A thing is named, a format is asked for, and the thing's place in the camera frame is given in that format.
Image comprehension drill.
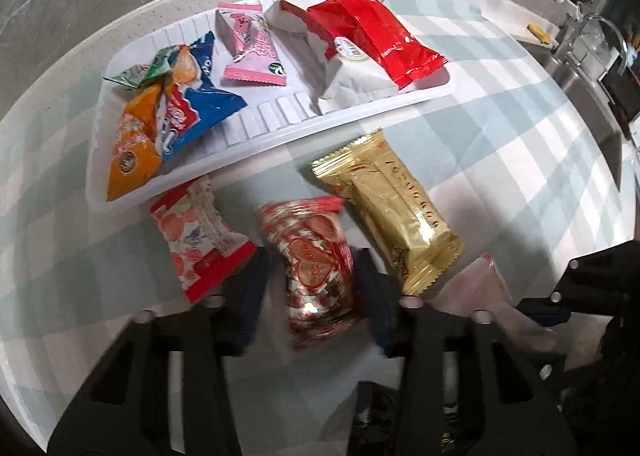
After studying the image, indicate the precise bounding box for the heart print foil packet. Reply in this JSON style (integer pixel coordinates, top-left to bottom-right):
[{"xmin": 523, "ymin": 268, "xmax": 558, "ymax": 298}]
[{"xmin": 256, "ymin": 195, "xmax": 364, "ymax": 351}]

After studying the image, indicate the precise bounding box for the small green snack packet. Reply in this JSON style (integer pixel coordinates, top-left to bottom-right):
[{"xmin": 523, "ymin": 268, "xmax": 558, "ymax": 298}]
[{"xmin": 103, "ymin": 48, "xmax": 177, "ymax": 88}]

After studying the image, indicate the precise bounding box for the chrome faucet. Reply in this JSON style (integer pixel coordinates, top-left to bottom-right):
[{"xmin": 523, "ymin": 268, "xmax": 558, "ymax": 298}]
[{"xmin": 551, "ymin": 11, "xmax": 629, "ymax": 78}]

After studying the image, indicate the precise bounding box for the dark framed tablet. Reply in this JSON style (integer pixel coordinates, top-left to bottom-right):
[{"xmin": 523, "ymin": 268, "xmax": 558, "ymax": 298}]
[{"xmin": 597, "ymin": 67, "xmax": 640, "ymax": 138}]

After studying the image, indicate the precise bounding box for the pink snack packet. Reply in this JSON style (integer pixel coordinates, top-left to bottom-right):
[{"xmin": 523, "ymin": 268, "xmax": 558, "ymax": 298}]
[{"xmin": 215, "ymin": 1, "xmax": 290, "ymax": 88}]

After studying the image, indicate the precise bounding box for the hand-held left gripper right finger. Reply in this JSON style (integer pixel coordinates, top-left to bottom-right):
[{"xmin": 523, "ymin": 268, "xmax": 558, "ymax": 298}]
[{"xmin": 352, "ymin": 249, "xmax": 573, "ymax": 456}]

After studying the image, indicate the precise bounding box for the yellow sponge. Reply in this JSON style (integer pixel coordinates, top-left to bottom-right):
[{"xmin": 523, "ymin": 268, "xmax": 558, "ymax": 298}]
[{"xmin": 527, "ymin": 23, "xmax": 554, "ymax": 46}]

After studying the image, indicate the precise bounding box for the cream orange snack packet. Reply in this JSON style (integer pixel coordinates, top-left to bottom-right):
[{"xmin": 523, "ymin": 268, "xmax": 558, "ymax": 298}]
[{"xmin": 167, "ymin": 43, "xmax": 202, "ymax": 88}]

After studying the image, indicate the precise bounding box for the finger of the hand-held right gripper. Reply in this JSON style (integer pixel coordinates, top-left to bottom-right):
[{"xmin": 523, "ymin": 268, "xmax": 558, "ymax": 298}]
[
  {"xmin": 549, "ymin": 237, "xmax": 640, "ymax": 307},
  {"xmin": 515, "ymin": 296, "xmax": 572, "ymax": 330}
]

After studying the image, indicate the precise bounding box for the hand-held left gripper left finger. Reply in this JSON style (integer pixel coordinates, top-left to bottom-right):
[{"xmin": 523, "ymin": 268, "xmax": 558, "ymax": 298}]
[{"xmin": 47, "ymin": 249, "xmax": 272, "ymax": 456}]

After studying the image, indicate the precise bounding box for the pale pink translucent packet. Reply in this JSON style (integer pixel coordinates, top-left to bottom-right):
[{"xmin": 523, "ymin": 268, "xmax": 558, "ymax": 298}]
[{"xmin": 426, "ymin": 253, "xmax": 557, "ymax": 338}]

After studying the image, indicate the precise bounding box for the white packet with red stripe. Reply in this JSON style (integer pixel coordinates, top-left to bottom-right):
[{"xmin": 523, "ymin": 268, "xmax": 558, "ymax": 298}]
[{"xmin": 264, "ymin": 0, "xmax": 451, "ymax": 115}]

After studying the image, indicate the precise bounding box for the steel sink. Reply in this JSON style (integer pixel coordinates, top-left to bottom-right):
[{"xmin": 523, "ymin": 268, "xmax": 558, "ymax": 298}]
[{"xmin": 515, "ymin": 30, "xmax": 640, "ymax": 193}]

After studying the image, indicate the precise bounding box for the red strawberry print packet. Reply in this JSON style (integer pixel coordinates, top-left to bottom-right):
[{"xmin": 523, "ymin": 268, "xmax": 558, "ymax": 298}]
[{"xmin": 149, "ymin": 175, "xmax": 259, "ymax": 306}]

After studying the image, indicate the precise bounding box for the gold foil snack packet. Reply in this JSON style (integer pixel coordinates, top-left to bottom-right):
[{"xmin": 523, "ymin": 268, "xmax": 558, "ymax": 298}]
[{"xmin": 310, "ymin": 128, "xmax": 466, "ymax": 297}]

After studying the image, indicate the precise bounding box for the blue snack packet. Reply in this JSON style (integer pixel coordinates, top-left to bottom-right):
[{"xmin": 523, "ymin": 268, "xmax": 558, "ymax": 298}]
[{"xmin": 159, "ymin": 31, "xmax": 249, "ymax": 163}]

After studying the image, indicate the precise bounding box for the red snack packet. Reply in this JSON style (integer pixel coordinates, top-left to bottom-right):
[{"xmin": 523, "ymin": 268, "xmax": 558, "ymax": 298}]
[{"xmin": 305, "ymin": 0, "xmax": 448, "ymax": 91}]

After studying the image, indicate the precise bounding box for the white plastic tray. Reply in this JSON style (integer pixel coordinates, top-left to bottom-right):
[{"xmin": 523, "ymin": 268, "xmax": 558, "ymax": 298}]
[{"xmin": 85, "ymin": 0, "xmax": 457, "ymax": 215}]

